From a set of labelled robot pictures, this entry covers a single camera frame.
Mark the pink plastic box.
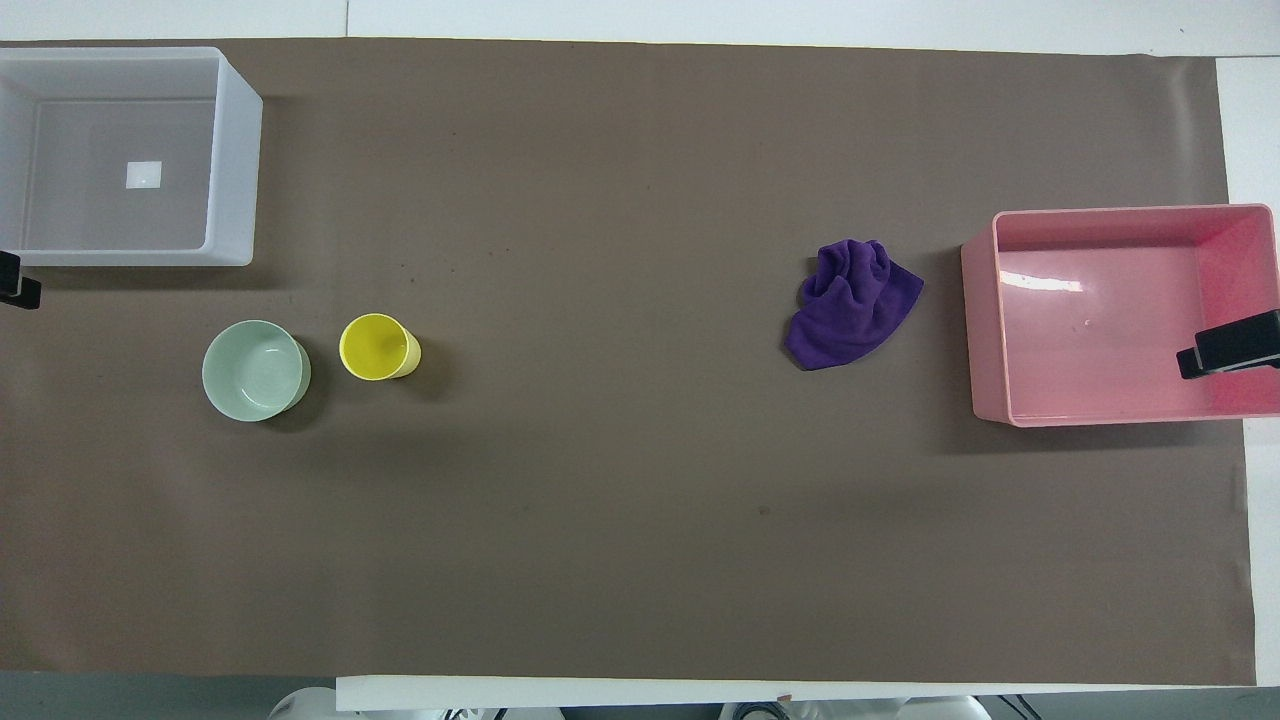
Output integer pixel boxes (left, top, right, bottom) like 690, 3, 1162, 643
960, 203, 1280, 429

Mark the black stand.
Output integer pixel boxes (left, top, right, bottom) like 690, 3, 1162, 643
0, 250, 43, 311
1176, 309, 1280, 380

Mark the translucent white plastic box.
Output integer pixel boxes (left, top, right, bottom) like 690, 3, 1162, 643
0, 47, 264, 268

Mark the purple crumpled cloth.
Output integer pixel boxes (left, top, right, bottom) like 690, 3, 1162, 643
784, 238, 925, 372

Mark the yellow plastic cup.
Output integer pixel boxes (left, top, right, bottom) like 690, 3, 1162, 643
338, 313, 422, 382

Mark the pale green bowl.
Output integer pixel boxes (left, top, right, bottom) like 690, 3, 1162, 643
201, 319, 312, 423

